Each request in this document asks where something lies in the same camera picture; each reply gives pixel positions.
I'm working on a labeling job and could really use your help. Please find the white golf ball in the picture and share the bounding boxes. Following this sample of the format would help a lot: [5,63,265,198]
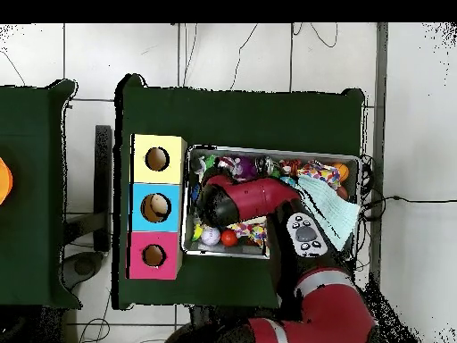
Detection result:
[200,226,221,247]

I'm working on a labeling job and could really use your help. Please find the silver mesh bin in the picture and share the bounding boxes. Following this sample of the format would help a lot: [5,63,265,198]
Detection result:
[180,143,361,260]

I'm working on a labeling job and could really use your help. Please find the red ball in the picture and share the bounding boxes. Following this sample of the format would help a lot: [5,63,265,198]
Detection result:
[220,229,239,247]

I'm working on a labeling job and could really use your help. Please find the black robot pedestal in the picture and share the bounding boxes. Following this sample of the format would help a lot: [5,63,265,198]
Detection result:
[188,305,251,327]

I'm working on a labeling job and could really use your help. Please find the mint green cloth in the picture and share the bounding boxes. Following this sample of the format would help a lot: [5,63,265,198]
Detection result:
[295,174,362,252]

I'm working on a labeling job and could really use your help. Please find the polka dot cloth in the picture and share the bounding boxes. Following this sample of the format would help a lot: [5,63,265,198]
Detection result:
[297,160,342,189]
[228,222,268,248]

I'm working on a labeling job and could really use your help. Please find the orange object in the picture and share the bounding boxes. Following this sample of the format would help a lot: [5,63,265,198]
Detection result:
[0,156,14,206]

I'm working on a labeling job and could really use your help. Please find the purple spiky ball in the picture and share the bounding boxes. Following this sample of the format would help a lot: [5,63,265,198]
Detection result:
[217,155,259,180]

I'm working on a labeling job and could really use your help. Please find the grey chair base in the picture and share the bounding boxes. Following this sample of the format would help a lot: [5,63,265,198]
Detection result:
[61,250,105,291]

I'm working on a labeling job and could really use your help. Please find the black floor cable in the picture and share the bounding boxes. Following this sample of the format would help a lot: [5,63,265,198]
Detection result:
[358,194,457,215]

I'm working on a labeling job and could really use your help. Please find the wooden three-hole box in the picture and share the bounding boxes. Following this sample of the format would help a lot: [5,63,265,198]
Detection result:
[125,133,188,281]

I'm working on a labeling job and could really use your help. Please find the tiger striped toy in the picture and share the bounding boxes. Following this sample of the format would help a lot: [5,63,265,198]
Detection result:
[278,158,300,177]

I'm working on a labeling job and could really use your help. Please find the small orange basketball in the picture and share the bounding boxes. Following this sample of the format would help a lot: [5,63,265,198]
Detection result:
[331,162,350,183]

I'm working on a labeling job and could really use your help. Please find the dark green side table cloth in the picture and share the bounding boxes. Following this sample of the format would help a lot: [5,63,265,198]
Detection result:
[0,79,81,310]

